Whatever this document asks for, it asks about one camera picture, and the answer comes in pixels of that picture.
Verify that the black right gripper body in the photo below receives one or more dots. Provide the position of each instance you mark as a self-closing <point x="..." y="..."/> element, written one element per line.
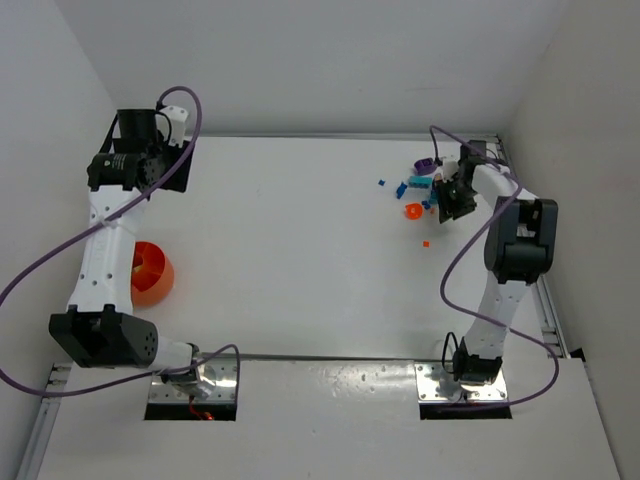
<point x="454" y="198"/>

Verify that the teal lego brick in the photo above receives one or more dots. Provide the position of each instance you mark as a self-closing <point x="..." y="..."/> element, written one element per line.
<point x="419" y="182"/>

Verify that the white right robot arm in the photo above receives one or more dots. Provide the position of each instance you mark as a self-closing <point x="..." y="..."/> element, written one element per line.
<point x="518" y="249"/>

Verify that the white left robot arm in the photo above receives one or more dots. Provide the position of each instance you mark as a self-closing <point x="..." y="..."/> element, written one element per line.
<point x="99" y="329"/>

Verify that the orange round lego piece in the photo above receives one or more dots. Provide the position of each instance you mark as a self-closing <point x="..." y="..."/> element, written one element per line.
<point x="414" y="211"/>

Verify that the blue lego figure piece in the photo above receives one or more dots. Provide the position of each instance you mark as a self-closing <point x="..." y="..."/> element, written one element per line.
<point x="401" y="190"/>

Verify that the orange divided round container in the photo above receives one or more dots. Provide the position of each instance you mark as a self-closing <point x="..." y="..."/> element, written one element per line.
<point x="152" y="275"/>

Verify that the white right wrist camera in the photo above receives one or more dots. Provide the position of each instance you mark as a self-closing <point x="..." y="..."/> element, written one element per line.
<point x="449" y="170"/>

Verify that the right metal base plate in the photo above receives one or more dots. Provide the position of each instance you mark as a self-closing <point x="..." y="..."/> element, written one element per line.
<point x="435" y="386"/>

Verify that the metal base plate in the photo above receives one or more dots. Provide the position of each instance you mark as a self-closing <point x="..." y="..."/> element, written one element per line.
<point x="435" y="386"/>
<point x="212" y="383"/>

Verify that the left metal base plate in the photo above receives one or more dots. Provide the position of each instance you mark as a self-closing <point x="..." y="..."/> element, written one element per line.
<point x="212" y="383"/>

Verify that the aluminium frame rail left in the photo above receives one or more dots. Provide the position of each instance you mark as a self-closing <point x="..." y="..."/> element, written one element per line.
<point x="35" y="450"/>

